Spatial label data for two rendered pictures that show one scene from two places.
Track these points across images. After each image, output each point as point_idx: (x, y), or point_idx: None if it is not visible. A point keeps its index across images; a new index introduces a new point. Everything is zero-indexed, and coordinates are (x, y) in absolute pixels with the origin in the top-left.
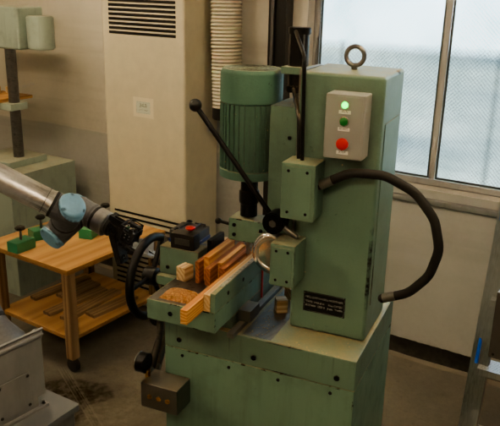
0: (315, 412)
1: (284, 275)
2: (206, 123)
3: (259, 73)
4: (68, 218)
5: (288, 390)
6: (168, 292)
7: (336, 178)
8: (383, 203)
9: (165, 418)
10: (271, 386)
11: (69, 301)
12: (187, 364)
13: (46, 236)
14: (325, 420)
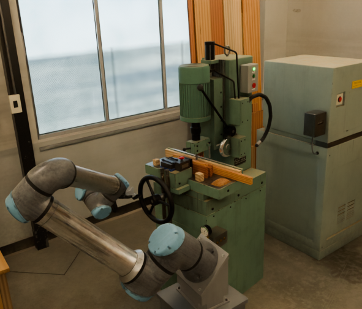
0: (256, 202)
1: (244, 151)
2: (206, 95)
3: (209, 65)
4: (127, 187)
5: (248, 200)
6: (220, 183)
7: (250, 101)
8: None
9: (109, 306)
10: (244, 203)
11: (9, 291)
12: (215, 219)
13: (103, 211)
14: (258, 203)
